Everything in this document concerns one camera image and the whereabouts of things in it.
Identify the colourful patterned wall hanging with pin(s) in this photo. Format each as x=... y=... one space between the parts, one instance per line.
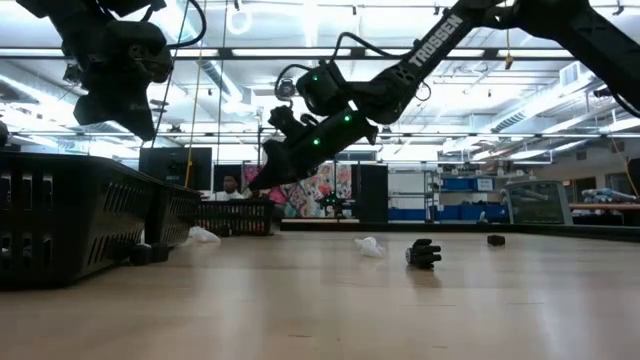
x=310 y=200

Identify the round black ceiling fixture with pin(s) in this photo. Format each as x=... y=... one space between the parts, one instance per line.
x=286 y=88

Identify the yellow pole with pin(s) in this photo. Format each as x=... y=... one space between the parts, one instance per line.
x=189 y=165

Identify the grey green glass box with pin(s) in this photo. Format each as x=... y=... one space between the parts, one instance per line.
x=537 y=202

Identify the black background frame rig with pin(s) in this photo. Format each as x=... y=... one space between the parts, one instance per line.
x=260 y=150

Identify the grey rolled bundle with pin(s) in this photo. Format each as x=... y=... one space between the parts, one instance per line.
x=607 y=195

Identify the black monitor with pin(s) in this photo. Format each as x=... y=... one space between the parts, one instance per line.
x=170 y=167

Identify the small black figurine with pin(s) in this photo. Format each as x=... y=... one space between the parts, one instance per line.
x=496 y=240
x=422 y=253
x=145 y=252

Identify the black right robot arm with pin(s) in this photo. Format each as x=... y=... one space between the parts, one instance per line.
x=435 y=40

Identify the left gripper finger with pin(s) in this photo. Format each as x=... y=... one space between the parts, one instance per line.
x=120 y=115

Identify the black aluminium table frame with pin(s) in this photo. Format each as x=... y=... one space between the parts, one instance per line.
x=550 y=229

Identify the white ceiling vent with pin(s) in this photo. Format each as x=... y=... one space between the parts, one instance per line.
x=570 y=75

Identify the person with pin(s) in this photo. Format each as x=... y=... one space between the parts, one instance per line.
x=230 y=186

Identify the wooden background table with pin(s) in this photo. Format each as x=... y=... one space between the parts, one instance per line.
x=605 y=206

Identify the black slotted plastic basket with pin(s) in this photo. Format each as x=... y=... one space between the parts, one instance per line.
x=235 y=217
x=60 y=225
x=170 y=220

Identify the shelf with blue bins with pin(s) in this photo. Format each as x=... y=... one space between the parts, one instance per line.
x=450 y=212

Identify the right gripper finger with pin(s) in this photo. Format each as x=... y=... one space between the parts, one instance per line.
x=287 y=122
x=277 y=167

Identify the black overhead frame beam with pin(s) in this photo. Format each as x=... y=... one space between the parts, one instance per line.
x=250 y=52

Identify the tall black cabinet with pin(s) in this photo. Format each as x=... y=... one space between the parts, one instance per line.
x=220 y=172
x=370 y=192

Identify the black background robot arm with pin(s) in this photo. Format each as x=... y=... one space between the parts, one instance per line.
x=332 y=202

